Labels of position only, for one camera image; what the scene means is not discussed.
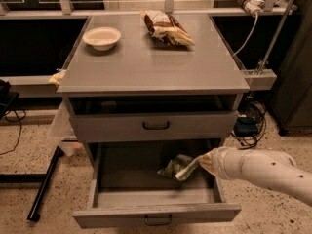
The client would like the clear plastic bag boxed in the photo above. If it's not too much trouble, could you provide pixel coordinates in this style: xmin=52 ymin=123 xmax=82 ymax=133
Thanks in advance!
xmin=49 ymin=102 xmax=77 ymax=156

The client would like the closed upper drawer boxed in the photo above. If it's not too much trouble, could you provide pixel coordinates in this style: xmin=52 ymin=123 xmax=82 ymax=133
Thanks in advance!
xmin=70 ymin=111 xmax=238 ymax=142

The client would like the black cable bundle on floor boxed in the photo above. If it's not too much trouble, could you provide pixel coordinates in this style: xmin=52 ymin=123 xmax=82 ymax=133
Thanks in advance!
xmin=221 ymin=100 xmax=267 ymax=153

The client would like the open middle drawer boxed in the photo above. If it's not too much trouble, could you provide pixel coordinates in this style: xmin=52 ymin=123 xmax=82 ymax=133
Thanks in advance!
xmin=73 ymin=139 xmax=241 ymax=228

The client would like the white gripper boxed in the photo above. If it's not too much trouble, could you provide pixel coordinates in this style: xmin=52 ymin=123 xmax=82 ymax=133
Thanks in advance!
xmin=199 ymin=147 xmax=242 ymax=180

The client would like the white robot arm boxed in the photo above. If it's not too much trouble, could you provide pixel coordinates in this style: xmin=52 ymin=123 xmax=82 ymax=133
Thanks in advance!
xmin=199 ymin=147 xmax=312 ymax=206

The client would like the black metal floor stand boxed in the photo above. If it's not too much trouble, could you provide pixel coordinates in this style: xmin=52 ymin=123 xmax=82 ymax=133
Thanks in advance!
xmin=0 ymin=146 xmax=64 ymax=222

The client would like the black cable left floor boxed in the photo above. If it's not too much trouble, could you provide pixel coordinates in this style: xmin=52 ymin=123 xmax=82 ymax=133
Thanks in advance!
xmin=0 ymin=79 xmax=27 ymax=156

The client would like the grey drawer cabinet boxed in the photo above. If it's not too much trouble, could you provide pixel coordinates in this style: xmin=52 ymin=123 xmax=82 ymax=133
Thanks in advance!
xmin=57 ymin=13 xmax=251 ymax=148

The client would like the grey metal rail frame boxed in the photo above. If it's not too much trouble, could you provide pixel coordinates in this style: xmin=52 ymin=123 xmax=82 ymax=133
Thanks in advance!
xmin=0 ymin=0 xmax=298 ymax=98

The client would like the white power strip with cable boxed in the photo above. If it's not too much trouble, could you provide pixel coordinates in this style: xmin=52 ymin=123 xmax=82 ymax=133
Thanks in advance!
xmin=233 ymin=0 xmax=262 ymax=56

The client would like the white paper bowl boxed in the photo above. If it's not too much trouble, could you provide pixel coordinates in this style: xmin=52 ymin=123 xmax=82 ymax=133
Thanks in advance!
xmin=83 ymin=27 xmax=122 ymax=51

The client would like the green jalapeno chip bag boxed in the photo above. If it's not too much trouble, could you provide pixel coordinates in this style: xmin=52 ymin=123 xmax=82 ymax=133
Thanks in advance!
xmin=158 ymin=154 xmax=199 ymax=181

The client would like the dark grey cabinet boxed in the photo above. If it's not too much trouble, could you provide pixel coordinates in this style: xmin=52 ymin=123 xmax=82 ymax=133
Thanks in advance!
xmin=269 ymin=0 xmax=312 ymax=136

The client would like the brown chip bag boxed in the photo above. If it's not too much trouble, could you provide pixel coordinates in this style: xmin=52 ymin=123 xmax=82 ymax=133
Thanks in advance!
xmin=140 ymin=10 xmax=194 ymax=46

